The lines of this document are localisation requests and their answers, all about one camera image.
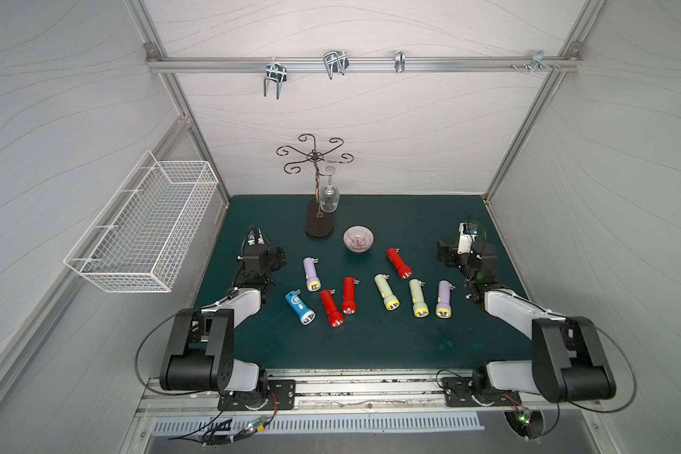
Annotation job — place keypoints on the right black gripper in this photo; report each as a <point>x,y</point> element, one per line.
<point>446,253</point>

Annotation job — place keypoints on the dark metal cup stand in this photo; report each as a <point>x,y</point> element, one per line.
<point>318,222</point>

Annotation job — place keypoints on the metal hook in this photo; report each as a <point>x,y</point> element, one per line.
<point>538,63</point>
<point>335,62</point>
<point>276,76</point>
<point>400,62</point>

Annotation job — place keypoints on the blue flashlight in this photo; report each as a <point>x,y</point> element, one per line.
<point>305,314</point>

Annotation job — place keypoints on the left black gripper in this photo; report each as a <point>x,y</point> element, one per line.
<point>275,256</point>

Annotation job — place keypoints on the red flashlight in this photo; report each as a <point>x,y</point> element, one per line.
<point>349,304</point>
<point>402,268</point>
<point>334,316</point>

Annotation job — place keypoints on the aluminium cross rail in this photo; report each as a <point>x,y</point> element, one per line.
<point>370,65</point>

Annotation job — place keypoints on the pink patterned bowl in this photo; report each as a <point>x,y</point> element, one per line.
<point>358,239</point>

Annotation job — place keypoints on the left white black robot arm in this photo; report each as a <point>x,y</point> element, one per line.
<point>200,355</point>

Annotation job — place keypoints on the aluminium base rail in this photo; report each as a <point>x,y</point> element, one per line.
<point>333,391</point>

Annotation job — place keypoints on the purple flashlight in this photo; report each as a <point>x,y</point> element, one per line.
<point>443,308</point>
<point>313,282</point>

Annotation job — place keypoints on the clear wine glass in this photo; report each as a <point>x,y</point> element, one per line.
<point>329,195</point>

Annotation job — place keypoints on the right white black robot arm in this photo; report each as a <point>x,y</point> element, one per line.
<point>568,363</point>

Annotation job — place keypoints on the white wire basket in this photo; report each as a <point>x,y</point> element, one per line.
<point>139,240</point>

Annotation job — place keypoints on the pale green flashlight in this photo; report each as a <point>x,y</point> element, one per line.
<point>419,305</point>
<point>390,301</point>

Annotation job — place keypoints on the green table mat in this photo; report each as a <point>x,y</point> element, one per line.
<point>373,337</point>

